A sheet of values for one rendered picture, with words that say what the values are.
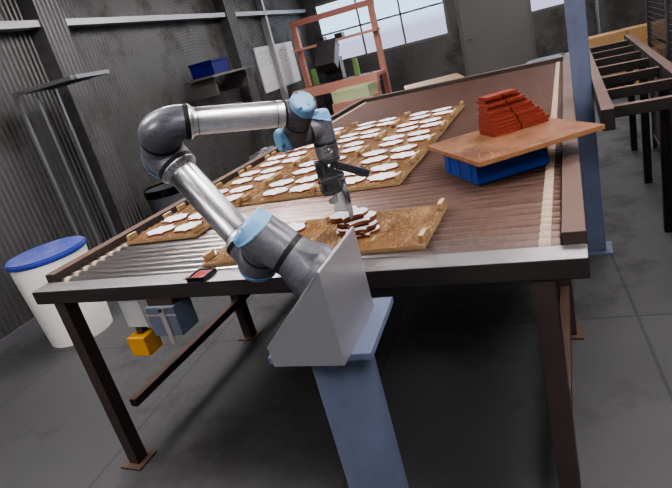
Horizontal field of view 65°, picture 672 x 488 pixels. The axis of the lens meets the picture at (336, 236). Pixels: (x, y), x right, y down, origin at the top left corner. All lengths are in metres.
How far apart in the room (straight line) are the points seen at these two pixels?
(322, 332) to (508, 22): 10.35
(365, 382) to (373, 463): 0.25
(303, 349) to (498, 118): 1.39
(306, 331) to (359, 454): 0.46
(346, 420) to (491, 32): 10.26
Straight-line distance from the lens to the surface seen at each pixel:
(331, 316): 1.17
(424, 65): 11.49
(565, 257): 1.44
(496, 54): 11.33
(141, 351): 2.22
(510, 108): 2.34
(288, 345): 1.26
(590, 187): 3.44
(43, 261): 4.16
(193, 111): 1.49
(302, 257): 1.29
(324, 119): 1.68
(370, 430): 1.50
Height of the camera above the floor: 1.53
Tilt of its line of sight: 19 degrees down
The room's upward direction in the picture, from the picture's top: 15 degrees counter-clockwise
